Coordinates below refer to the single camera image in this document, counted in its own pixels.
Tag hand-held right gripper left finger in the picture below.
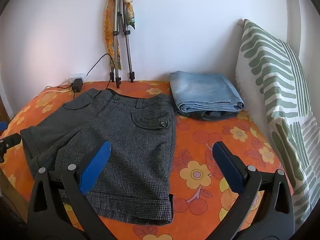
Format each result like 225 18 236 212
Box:
27 140 118 240

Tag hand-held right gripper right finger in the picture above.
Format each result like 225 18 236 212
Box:
203 141 295 240

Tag grey houndstooth coat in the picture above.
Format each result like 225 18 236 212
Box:
20 88 176 227

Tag orange floral bedsheet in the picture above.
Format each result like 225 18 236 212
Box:
0 80 294 240

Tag folded light blue jeans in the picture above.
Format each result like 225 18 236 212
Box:
169 70 245 122

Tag black power adapter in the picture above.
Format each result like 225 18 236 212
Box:
71 79 83 93

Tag white power strip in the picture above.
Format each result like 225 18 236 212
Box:
68 73 86 83

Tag green striped white pillow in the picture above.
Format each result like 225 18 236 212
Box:
235 19 317 225

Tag orange patterned scarf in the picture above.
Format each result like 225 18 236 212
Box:
104 0 137 70

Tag white cable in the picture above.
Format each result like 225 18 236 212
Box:
32 79 73 100

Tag thin black cable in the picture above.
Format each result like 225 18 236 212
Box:
74 53 116 99

